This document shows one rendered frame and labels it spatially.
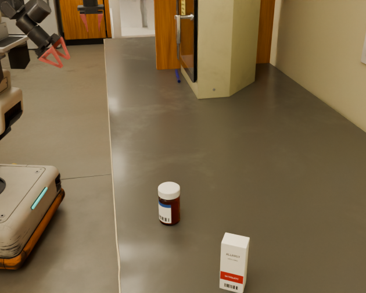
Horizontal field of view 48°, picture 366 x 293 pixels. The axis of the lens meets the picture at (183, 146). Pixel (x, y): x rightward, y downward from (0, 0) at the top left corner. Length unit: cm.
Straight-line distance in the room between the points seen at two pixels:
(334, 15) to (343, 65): 16
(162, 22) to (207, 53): 38
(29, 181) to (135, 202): 150
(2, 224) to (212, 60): 122
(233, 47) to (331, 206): 68
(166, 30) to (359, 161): 94
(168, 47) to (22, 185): 109
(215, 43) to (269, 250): 78
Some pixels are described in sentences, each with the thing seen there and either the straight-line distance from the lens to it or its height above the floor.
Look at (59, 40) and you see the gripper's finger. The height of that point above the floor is 109.
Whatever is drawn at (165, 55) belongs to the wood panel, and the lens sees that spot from 170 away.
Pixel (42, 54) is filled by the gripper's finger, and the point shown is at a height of 107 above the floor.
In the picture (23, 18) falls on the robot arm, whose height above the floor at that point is 118.
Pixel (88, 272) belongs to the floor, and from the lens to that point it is 209.
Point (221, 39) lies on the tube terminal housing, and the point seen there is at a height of 113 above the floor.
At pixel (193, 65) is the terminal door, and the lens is 135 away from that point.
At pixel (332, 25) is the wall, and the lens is 144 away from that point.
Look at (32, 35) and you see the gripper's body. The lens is 155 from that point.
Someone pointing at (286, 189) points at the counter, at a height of 94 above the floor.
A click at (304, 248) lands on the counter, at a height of 94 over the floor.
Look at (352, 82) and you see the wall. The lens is 134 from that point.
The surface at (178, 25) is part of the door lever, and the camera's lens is 135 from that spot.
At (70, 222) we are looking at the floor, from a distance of 241.
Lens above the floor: 142
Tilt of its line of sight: 27 degrees down
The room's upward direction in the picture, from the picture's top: 1 degrees counter-clockwise
